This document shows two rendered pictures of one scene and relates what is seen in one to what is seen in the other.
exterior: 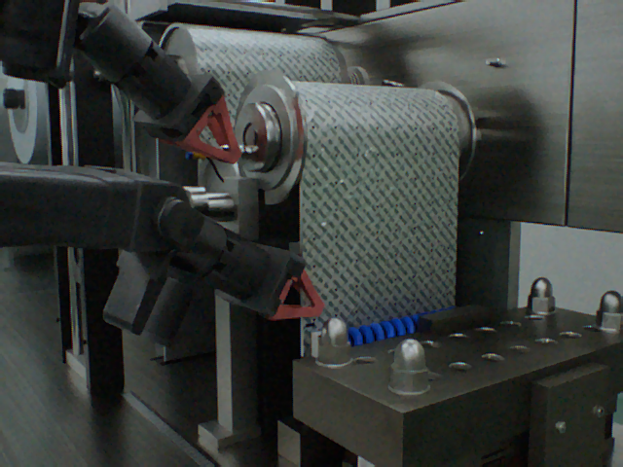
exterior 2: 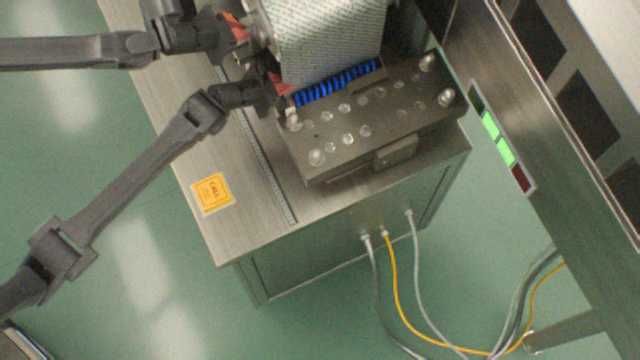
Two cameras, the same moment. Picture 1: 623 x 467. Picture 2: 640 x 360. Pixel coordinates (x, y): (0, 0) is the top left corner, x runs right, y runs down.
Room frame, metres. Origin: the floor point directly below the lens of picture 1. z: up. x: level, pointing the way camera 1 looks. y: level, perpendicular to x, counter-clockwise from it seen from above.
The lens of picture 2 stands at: (0.02, -0.18, 2.64)
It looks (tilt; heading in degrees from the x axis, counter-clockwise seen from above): 73 degrees down; 9
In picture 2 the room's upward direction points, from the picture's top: 1 degrees clockwise
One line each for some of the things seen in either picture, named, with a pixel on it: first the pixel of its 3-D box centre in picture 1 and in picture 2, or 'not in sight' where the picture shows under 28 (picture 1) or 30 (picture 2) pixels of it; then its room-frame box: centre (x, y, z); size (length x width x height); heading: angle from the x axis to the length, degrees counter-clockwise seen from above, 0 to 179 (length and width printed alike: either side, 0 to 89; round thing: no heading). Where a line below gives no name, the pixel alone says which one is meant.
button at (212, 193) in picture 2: not in sight; (212, 192); (0.47, 0.14, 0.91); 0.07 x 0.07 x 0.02; 35
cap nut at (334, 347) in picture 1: (334, 340); (293, 119); (0.63, -0.02, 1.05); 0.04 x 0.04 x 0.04
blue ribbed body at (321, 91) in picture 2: (398, 333); (337, 83); (0.74, -0.10, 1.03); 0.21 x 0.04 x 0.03; 125
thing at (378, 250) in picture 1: (384, 261); (332, 59); (0.76, -0.09, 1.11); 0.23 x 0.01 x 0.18; 125
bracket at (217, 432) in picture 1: (225, 310); (248, 63); (0.74, 0.10, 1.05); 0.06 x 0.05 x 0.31; 125
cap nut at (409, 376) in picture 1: (409, 364); (316, 155); (0.55, -0.09, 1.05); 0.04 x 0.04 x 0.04
